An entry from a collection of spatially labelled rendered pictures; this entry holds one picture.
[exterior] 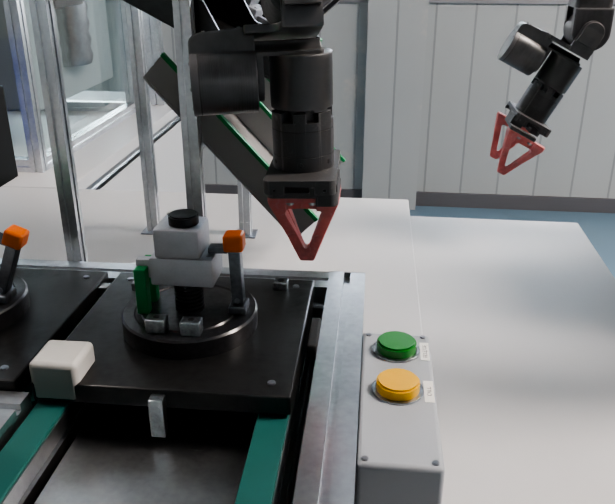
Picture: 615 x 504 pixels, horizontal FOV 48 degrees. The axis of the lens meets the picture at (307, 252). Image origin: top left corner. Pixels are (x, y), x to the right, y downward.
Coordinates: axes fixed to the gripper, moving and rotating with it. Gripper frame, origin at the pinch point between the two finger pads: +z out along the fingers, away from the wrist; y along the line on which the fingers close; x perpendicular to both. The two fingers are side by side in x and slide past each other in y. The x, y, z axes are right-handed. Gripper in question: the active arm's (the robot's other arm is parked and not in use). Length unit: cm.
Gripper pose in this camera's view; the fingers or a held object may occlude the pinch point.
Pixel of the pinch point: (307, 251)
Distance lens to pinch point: 69.6
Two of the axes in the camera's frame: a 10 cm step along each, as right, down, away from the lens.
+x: 10.0, 0.1, -0.9
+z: 0.3, 9.1, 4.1
